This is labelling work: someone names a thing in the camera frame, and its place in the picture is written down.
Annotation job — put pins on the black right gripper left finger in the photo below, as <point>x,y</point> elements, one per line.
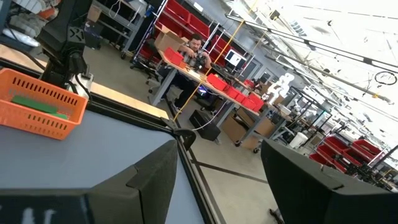
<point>140,196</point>

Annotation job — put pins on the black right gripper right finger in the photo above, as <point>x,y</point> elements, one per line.
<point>304,196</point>

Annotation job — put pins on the long green block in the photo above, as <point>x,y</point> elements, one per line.
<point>34,104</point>

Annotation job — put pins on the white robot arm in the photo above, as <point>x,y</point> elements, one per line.
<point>284,82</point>

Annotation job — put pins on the white bucket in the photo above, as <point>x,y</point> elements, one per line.
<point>298,140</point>

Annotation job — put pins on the red plastic bin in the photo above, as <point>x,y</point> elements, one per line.
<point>248,103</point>
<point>258,102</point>
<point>240,98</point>
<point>216,82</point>
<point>232,92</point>
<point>174,56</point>
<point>335,143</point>
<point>368,147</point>

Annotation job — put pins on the black floor box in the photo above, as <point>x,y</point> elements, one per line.
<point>205,124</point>

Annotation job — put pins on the brown cardboard box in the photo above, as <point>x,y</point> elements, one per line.
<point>234,127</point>
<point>168,40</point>

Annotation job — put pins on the orange plastic basket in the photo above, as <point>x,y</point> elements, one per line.
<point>31,124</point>

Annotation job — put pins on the wooden top workbench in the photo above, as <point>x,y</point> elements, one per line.
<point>192,74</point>

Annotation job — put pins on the black office chair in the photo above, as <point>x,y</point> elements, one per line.
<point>149,62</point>

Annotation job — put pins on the black metal device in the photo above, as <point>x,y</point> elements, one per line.
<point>196,61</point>

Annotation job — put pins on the white computer monitor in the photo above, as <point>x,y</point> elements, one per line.
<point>233,57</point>

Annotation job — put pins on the person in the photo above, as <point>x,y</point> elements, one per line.
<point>194,46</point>

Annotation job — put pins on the grey metal shelf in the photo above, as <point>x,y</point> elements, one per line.
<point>124,28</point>

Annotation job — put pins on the large red shelf bin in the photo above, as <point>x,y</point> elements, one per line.
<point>199,25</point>
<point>219,45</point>
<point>177,9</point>

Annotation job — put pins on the black table edge frame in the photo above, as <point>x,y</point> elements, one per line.
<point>140,118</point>

